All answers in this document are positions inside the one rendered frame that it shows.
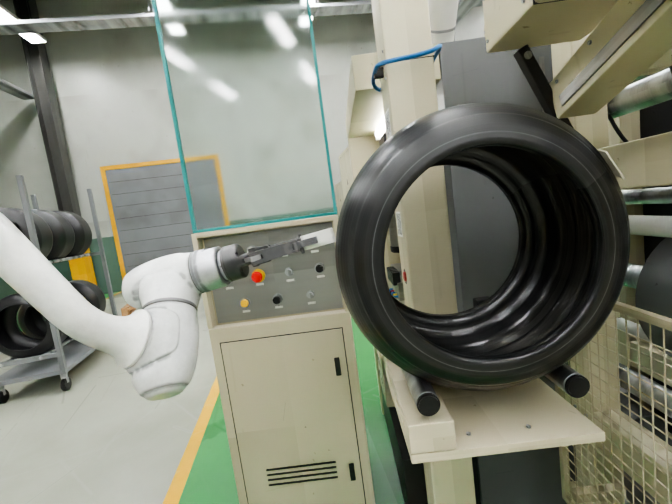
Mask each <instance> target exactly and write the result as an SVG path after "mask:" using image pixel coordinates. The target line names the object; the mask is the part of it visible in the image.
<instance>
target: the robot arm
mask: <svg viewBox="0 0 672 504"><path fill-rule="evenodd" d="M333 242H336V238H335V235H334V231H333V228H328V229H325V230H321V231H318V232H314V233H311V234H307V235H303V236H301V234H298V237H297V238H296V239H292V240H289V241H285V242H281V243H277V244H274V245H271V244H267V245H264V246H260V247H259V246H256V247H252V248H250V249H248V253H245V252H244V251H243V248H242V247H241V246H240V245H239V244H237V243H236V244H232V245H228V246H225V247H222V248H221V247H219V246H217V247H213V248H209V249H208V248H205V249H202V250H196V251H194V252H190V253H176V254H170V255H167V256H163V257H160V258H156V259H154V260H151V261H148V262H146V263H144V264H142V265H140V266H138V267H136V268H134V269H133V270H131V271H130V272H129V273H127V274H126V275H125V277H124V279H123V281H122V295H123V297H124V299H125V301H126V302H127V303H128V304H129V305H130V306H132V307H134V308H136V309H139V310H137V311H135V312H134V313H132V314H131V315H128V316H115V315H111V314H108V313H105V312H103V311H101V310H99V309H97V308H96V307H94V306H93V305H92V304H90V303H89V302H88V301H87V300H86V299H85V298H84V297H83V296H82V295H81V294H80V293H79V292H78V291H77V290H76V289H75V288H74V287H73V286H72V285H71V284H70V283H69V282H68V281H67V280H66V279H65V278H64V277H63V276H62V274H61V273H60V272H59V271H58V270H57V269H56V268H55V267H54V266H53V265H52V264H51V263H50V262H49V261H48V260H47V259H46V258H45V257H44V255H43V254H42V253H41V252H40V251H39V250H38V249H37V248H36V247H35V246H34V245H33V244H32V243H31V242H30V241H29V240H28V239H27V238H26V237H25V236H24V234H23V233H22V232H21V231H20V230H19V229H18V228H17V227H16V226H15V225H14V224H13V223H12V222H11V221H10V220H9V219H7V218H6V217H5V216H4V215H3V214H2V213H1V212H0V277H1V278H2V279H3V280H4V281H5V282H6V283H8V284H9V285H10V286H11V287H12V288H13V289H14V290H15V291H16V292H17V293H19V294H20V295H21V296H22V297H23V298H24V299H25V300H26V301H27V302H28V303H30V304H31V305H32V306H33V307H34V308H35V309H36V310H37V311H38V312H40V313H41V314H42V315H43V316H44V317H45V318H46V319H47V320H48V321H50V322H51V323H52V324H53V325H54V326H56V327H57V328H58V329H59V330H61V331H62V332H63V333H65V334H66V335H68V336H69V337H71V338H73V339H74V340H76V341H78V342H80V343H82V344H84V345H87V346H89V347H92V348H94V349H97V350H100V351H102V352H105V353H108V354H110V355H111V356H113V358H114V359H115V363H116V365H117V366H118V367H119V368H123V369H125V370H126V371H127V372H128V374H130V375H132V385H133V387H134V388H135V390H136V392H137V393H138V394H139V396H141V397H144V398H145V399H146V400H149V401H157V400H163V399H168V398H171V397H174V396H177V395H179V394H180V393H182V392H183V390H184V389H185V388H186V387H187V385H189V384H190V382H191V380H192V377H193V375H194V372H195V368H196V363H197V357H198V348H199V323H198V318H197V309H198V304H199V300H200V298H201V294H202V293H205V292H210V291H212V290H216V289H219V288H223V287H226V286H229V285H230V283H231V281H236V280H239V279H243V278H246V277H247V276H248V274H249V267H248V265H251V264H252V266H253V267H257V266H259V265H261V264H263V263H267V262H270V261H272V260H273V259H276V258H279V257H283V256H286V255H289V254H293V253H298V252H300V251H301V253H302V254H303V253H305V251H304V250H308V249H312V248H315V247H319V246H322V245H326V244H329V243H333Z"/></svg>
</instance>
